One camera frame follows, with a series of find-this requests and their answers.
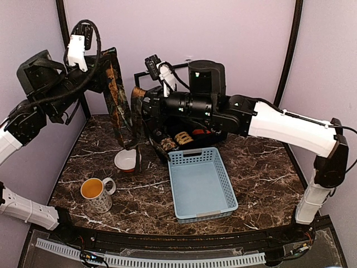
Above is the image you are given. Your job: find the camouflage patterned necktie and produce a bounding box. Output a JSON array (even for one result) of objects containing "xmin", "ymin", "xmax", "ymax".
[{"xmin": 101, "ymin": 47, "xmax": 148, "ymax": 173}]

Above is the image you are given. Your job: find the blue plastic basket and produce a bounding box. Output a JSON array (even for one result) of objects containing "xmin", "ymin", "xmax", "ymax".
[{"xmin": 168, "ymin": 147, "xmax": 238, "ymax": 224}]

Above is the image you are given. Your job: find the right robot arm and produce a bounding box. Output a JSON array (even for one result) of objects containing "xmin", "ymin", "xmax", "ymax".
[{"xmin": 144, "ymin": 55, "xmax": 350, "ymax": 242}]

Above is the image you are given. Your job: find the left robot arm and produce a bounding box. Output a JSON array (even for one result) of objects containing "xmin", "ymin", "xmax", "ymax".
[{"xmin": 1, "ymin": 50, "xmax": 110, "ymax": 243}]

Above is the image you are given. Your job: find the black tie storage box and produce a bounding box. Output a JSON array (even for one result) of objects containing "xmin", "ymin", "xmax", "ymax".
[{"xmin": 131, "ymin": 55, "xmax": 228, "ymax": 161}]

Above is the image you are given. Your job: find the floral dark rolled tie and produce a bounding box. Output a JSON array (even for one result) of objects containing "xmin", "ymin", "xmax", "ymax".
[{"xmin": 160, "ymin": 137, "xmax": 177, "ymax": 152}]

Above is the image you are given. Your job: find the cream striped rolled tie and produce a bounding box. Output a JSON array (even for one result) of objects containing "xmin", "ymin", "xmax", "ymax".
[{"xmin": 175, "ymin": 131, "xmax": 194, "ymax": 145}]

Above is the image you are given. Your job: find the orange black rolled tie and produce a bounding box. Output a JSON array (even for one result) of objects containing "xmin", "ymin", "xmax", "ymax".
[{"xmin": 192, "ymin": 129, "xmax": 207, "ymax": 136}]

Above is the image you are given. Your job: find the white and orange bowl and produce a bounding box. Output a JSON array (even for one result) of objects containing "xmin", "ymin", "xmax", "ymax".
[{"xmin": 114, "ymin": 149, "xmax": 136, "ymax": 173}]

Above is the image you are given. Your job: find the patterned mug with orange liquid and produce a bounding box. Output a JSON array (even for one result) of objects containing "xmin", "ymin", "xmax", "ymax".
[{"xmin": 80, "ymin": 177, "xmax": 117, "ymax": 214}]

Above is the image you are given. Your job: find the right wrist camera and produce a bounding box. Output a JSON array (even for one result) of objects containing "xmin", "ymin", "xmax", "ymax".
[{"xmin": 144, "ymin": 54, "xmax": 162, "ymax": 80}]

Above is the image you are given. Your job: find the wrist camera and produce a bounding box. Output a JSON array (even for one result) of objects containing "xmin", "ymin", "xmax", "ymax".
[
  {"xmin": 72, "ymin": 23, "xmax": 93, "ymax": 51},
  {"xmin": 144, "ymin": 54, "xmax": 162, "ymax": 80}
]

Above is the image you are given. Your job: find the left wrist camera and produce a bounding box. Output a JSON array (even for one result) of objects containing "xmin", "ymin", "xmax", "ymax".
[{"xmin": 72, "ymin": 23, "xmax": 93, "ymax": 51}]

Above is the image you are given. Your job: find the white perforated cable duct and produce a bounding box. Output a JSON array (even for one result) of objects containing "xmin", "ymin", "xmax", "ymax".
[{"xmin": 35, "ymin": 237, "xmax": 267, "ymax": 268}]

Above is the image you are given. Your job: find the black front rail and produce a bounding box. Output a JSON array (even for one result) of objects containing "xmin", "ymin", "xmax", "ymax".
[{"xmin": 30, "ymin": 216, "xmax": 319, "ymax": 255}]

